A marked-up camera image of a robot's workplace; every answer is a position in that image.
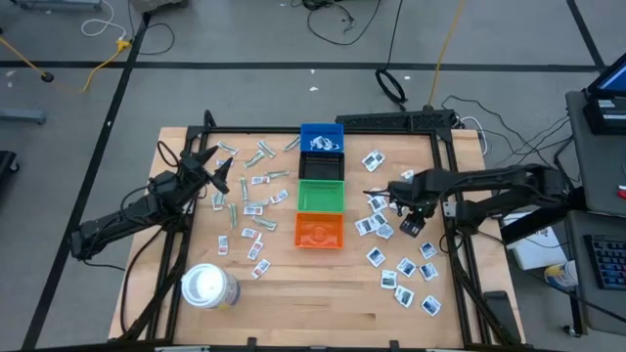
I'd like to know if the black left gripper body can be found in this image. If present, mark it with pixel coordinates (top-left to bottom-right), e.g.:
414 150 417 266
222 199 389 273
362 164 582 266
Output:
175 154 216 199

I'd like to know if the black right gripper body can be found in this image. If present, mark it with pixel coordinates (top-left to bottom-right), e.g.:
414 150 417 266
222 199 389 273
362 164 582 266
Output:
388 170 444 219

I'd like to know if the orange plastic basket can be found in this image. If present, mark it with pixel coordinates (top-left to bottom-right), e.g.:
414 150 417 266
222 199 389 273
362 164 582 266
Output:
293 211 345 250

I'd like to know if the green plastic basket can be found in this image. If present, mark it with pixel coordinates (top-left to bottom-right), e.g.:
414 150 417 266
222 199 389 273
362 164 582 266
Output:
296 179 346 214

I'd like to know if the black plastic basket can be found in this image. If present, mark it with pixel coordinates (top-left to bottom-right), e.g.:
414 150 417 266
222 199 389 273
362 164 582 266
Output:
297 151 346 182

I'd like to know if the blue plastic basket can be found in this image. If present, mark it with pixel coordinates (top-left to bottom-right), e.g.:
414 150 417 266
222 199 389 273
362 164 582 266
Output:
299 122 345 154

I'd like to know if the black flat pad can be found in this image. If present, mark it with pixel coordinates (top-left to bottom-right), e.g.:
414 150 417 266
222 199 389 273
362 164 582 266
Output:
482 289 523 346

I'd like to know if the black desk beam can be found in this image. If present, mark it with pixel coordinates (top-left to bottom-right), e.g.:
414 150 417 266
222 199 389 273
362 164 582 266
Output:
500 187 588 245

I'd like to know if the white and yellow container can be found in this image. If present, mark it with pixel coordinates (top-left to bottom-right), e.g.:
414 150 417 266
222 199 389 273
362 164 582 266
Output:
543 260 581 289

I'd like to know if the grey cart top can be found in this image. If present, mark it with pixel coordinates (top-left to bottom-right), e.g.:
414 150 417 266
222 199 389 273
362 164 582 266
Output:
565 90 626 217

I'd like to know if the black wheeled base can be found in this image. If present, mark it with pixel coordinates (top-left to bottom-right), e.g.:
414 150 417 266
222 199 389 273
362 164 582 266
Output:
0 150 21 190

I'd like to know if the black computer keyboard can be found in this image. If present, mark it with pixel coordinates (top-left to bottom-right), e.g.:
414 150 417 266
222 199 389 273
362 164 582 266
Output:
583 233 626 290

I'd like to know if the black labelled device box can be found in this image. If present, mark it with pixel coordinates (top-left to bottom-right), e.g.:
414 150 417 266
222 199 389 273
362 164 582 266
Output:
581 96 626 136

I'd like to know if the grey desk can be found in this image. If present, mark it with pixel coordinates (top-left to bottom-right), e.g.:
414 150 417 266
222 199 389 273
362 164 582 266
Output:
564 209 626 337

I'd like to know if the grey metal furniture base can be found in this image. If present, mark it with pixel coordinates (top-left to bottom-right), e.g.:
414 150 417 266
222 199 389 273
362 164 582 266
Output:
9 0 105 12

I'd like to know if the black monitor with blue screen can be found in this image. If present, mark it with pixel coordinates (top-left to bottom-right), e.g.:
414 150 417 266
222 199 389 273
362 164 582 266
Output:
586 62 626 99

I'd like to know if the black perforated metal rail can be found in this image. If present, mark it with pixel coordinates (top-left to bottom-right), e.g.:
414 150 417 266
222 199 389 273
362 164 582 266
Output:
335 109 459 133

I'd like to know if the white cable by table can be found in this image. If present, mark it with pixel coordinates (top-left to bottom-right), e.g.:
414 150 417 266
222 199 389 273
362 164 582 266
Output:
459 115 490 155

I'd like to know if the black hanging cable with coil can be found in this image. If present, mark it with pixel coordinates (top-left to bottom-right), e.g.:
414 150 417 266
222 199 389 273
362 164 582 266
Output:
374 0 409 107

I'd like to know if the yellow floor extension cable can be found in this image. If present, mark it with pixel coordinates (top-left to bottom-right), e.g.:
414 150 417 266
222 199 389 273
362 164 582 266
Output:
0 36 133 94

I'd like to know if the black floor cables tangle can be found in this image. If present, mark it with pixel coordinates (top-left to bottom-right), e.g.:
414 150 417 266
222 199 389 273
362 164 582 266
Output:
441 95 576 170

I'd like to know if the yellow hanging cable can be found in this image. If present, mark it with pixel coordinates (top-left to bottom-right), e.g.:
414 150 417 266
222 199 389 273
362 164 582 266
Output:
427 0 467 108

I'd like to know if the black looped floor cable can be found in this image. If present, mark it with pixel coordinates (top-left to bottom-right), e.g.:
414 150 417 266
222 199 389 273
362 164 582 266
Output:
127 12 176 57

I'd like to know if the white floor cable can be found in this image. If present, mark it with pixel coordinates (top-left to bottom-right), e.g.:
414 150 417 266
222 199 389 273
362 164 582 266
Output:
80 0 129 41

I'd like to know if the black floor cable bundle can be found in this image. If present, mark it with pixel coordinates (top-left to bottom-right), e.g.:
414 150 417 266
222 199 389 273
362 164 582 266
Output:
300 0 383 47

